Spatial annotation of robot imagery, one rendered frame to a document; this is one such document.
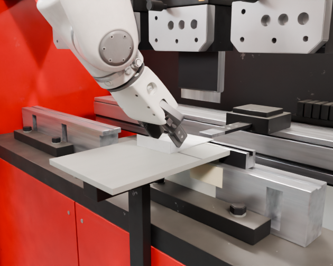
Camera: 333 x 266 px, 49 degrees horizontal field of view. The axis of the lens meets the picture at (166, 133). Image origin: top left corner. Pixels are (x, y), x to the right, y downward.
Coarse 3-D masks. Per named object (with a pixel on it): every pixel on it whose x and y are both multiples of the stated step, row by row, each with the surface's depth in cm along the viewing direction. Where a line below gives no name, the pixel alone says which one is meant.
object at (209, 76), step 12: (180, 60) 72; (192, 60) 70; (204, 60) 68; (216, 60) 66; (180, 72) 73; (192, 72) 70; (204, 72) 68; (216, 72) 66; (180, 84) 73; (192, 84) 71; (204, 84) 69; (216, 84) 67; (192, 96) 73; (204, 96) 70; (216, 96) 68
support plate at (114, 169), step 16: (128, 144) 70; (64, 160) 60; (80, 160) 60; (96, 160) 60; (112, 160) 60; (128, 160) 60; (144, 160) 60; (160, 160) 60; (176, 160) 60; (192, 160) 60; (208, 160) 62; (80, 176) 54; (96, 176) 53; (112, 176) 53; (128, 176) 53; (144, 176) 53; (160, 176) 54; (112, 192) 48
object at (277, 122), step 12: (240, 108) 88; (252, 108) 88; (264, 108) 88; (276, 108) 88; (228, 120) 90; (240, 120) 87; (252, 120) 85; (264, 120) 83; (276, 120) 85; (288, 120) 89; (204, 132) 77; (216, 132) 77; (228, 132) 79; (264, 132) 83
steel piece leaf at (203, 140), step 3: (189, 135) 76; (192, 135) 76; (186, 138) 73; (189, 138) 73; (192, 138) 73; (195, 138) 73; (198, 138) 73; (201, 138) 73; (204, 138) 73; (207, 138) 73; (201, 141) 71; (204, 141) 71; (207, 141) 71
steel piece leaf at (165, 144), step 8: (144, 136) 67; (168, 136) 75; (144, 144) 67; (152, 144) 66; (160, 144) 64; (168, 144) 63; (184, 144) 69; (192, 144) 69; (200, 144) 70; (168, 152) 64; (176, 152) 64
